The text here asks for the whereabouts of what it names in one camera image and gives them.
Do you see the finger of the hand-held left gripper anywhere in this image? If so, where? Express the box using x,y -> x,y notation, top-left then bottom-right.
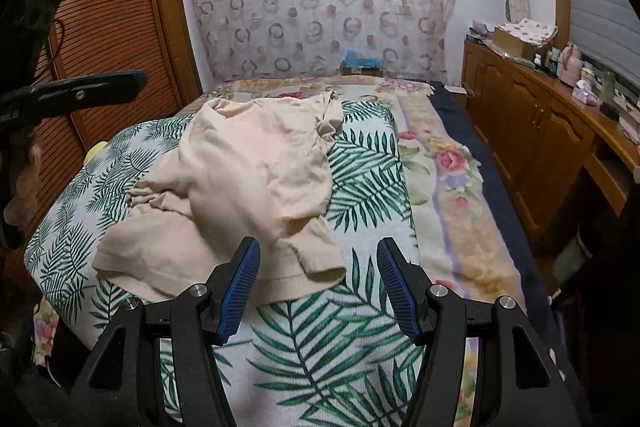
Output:
0,69 -> 149,128

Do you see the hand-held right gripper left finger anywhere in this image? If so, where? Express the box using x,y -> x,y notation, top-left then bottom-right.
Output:
65,236 -> 262,427

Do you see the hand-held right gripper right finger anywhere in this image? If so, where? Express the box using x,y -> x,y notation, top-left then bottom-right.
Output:
375,237 -> 582,427

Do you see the beige printed t-shirt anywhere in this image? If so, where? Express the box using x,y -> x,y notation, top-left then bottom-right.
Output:
91,89 -> 347,304

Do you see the person's left hand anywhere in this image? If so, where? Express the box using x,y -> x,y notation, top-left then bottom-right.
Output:
2,141 -> 47,251

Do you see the yellow soft item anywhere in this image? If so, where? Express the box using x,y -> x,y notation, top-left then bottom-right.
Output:
81,142 -> 109,166

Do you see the wooden louvered wardrobe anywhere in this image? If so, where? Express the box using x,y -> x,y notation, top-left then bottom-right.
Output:
32,0 -> 204,238

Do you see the floral blanket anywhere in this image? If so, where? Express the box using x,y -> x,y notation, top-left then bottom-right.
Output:
214,76 -> 528,427

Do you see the green leaf print blanket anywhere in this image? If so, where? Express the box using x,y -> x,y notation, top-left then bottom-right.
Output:
25,101 -> 428,427

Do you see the dark blue bed sheet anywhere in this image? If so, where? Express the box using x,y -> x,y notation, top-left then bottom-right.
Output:
429,81 -> 593,427

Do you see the wooden cabinet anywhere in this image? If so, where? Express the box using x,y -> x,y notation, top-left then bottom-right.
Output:
460,36 -> 640,253

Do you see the blue fluffy item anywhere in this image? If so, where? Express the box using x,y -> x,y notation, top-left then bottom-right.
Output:
342,49 -> 384,70

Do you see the tissue pack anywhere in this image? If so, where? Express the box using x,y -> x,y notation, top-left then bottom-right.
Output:
571,81 -> 599,106

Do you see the cardboard box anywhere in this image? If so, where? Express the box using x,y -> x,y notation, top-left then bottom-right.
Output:
491,27 -> 540,61

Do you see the green bottle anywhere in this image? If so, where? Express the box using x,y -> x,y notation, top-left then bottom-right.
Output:
597,71 -> 617,106

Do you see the floral cloth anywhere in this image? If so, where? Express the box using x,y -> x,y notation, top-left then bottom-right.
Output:
495,18 -> 559,48

